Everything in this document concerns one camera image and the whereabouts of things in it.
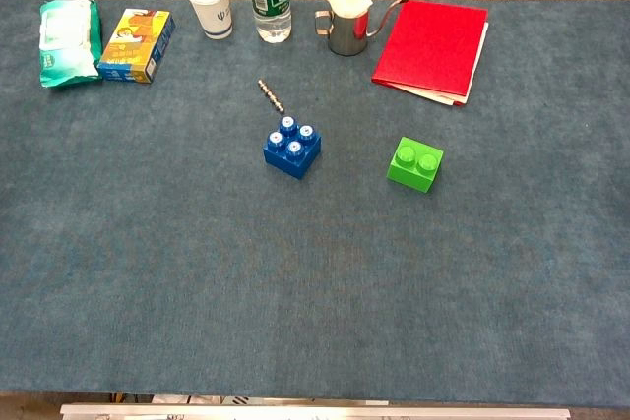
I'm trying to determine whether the green toy brick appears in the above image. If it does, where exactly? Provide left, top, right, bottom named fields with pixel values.
left=386, top=136, right=445, bottom=194

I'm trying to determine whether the blue toy brick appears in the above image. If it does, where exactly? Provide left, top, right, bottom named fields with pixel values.
left=262, top=115, right=323, bottom=180

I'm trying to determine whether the blue felt table cloth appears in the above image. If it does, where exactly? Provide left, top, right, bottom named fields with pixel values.
left=0, top=0, right=630, bottom=398

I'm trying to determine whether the stainless steel gooseneck pitcher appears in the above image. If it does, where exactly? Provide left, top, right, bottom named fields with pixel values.
left=314, top=0, right=410, bottom=57

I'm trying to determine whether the red folder with papers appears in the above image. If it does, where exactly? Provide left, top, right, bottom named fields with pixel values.
left=370, top=0, right=490, bottom=107

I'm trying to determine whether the crumpled white tissue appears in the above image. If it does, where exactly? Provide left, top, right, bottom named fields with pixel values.
left=326, top=0, right=372, bottom=17

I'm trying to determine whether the white paper cup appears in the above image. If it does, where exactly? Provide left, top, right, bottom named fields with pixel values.
left=185, top=0, right=234, bottom=40

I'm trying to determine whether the yellow blue cardboard box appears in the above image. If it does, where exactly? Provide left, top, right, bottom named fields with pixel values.
left=96, top=8, right=176, bottom=85

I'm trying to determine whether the green wet wipes pack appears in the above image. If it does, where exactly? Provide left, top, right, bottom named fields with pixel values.
left=37, top=0, right=104, bottom=90

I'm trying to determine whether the aluminium frame rail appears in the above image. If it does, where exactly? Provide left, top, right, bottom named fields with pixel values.
left=59, top=402, right=572, bottom=420

